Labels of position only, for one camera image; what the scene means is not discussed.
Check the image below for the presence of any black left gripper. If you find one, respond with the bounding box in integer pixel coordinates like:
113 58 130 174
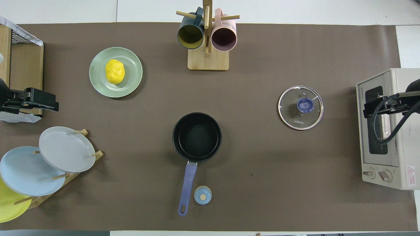
0 77 59 115

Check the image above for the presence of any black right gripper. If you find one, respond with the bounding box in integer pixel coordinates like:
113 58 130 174
363 79 420 118

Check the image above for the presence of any yellow potato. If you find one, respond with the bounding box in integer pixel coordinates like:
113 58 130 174
105 59 125 85

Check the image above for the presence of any glass lid with blue knob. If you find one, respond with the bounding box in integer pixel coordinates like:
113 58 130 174
278 86 324 130

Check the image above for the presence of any grey plate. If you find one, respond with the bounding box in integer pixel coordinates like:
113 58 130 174
39 126 96 173

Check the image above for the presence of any light green plate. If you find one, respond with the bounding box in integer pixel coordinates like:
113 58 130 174
89 47 143 98

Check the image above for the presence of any light blue plate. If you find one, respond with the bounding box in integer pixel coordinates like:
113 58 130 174
0 146 66 197

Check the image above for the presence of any wooden plate rack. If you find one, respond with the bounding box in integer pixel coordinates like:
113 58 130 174
13 129 104 209

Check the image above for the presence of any yellow plate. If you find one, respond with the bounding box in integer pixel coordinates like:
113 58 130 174
0 177 32 223

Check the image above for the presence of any white paper sheet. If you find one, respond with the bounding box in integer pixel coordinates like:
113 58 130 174
0 113 42 124

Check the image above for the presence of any beige toaster oven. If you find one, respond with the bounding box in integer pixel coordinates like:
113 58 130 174
356 68 420 190

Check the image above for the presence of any white patterned paper bag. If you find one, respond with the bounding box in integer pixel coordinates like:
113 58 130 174
0 16 44 46

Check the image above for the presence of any brown table mat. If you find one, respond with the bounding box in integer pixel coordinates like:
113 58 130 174
0 22 419 231

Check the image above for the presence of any dark teal mug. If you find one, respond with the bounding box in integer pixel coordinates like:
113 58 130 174
177 7 205 50

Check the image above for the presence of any wooden mug rack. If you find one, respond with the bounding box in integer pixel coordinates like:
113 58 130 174
176 0 240 71

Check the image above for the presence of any small blue round cap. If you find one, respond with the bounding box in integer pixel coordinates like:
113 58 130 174
194 186 212 205

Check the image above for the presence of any pink ribbed mug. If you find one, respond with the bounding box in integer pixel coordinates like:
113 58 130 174
211 8 237 52

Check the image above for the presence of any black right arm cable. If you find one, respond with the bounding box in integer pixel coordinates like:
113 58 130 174
372 92 420 144

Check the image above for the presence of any black wire basket frame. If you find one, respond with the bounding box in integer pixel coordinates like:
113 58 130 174
11 27 42 46

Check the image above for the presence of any dark pot with blue handle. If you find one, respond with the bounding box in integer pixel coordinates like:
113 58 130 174
172 112 222 217

